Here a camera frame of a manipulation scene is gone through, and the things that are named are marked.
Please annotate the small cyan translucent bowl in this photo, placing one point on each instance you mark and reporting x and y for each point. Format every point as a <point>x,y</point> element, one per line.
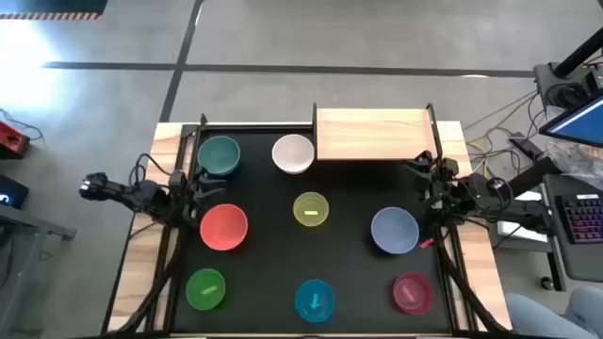
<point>314,301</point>

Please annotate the person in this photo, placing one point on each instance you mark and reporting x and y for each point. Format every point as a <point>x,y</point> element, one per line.
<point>542,315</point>

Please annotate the grey desk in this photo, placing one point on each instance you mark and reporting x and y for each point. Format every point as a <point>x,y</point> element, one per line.
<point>584,263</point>

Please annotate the black aluminium table frame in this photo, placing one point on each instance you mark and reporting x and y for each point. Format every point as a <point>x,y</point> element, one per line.
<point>259,126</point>

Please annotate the grey side table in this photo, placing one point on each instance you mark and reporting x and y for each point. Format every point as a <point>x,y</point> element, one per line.
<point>19,226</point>

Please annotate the small green translucent bowl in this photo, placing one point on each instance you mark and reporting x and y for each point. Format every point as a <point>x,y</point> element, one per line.
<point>205,289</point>

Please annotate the small magenta translucent bowl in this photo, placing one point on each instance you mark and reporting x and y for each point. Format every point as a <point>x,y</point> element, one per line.
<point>412,293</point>

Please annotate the backlit black keyboard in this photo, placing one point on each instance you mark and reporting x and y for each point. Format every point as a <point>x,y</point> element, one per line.
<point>584,219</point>

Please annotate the black device with light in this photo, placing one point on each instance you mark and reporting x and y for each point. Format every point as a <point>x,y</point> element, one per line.
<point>14,190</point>

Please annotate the large white bowl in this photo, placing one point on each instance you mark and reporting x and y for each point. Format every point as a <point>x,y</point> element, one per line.
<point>292,154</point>

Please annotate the large blue bowl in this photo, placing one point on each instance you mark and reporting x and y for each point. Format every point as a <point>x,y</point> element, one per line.
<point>395,230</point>

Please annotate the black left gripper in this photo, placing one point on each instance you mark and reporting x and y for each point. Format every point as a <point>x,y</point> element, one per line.
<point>190,198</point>

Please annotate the large teal bowl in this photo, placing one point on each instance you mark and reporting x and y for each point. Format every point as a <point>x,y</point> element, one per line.
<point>218,155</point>

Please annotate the large red bowl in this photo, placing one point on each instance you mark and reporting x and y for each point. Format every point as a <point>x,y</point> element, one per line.
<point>223,227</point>

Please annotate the hazard striped floor mat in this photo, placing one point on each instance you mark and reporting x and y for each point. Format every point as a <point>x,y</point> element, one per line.
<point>47,5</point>

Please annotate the small red clip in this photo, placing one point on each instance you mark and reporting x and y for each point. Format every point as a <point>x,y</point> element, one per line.
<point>426,243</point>

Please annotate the red box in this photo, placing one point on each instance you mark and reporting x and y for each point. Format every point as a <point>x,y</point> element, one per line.
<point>11,141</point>

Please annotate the white paper sheet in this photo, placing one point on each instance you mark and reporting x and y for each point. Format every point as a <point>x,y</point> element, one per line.
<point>509,229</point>

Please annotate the black pole stand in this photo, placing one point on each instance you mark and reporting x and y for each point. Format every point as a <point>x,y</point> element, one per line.
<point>565,89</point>

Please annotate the wooden shelf with black posts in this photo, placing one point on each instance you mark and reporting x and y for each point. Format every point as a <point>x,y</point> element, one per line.
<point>372,134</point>

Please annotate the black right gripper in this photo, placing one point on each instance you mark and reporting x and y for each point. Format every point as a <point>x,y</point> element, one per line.
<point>443,186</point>

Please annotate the black table mat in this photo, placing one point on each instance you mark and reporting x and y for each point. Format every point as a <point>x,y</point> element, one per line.
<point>282,254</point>

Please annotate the clear plastic bag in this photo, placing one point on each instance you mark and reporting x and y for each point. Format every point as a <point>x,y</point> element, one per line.
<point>579,160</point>

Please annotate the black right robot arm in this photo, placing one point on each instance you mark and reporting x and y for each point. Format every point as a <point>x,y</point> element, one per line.
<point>518,212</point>

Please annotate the computer monitor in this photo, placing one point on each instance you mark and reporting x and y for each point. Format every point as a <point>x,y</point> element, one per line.
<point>579,122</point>

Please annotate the small yellow translucent bowl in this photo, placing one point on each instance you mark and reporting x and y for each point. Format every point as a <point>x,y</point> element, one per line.
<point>311,209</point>

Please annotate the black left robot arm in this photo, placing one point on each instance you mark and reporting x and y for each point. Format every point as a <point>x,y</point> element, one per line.
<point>141,195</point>

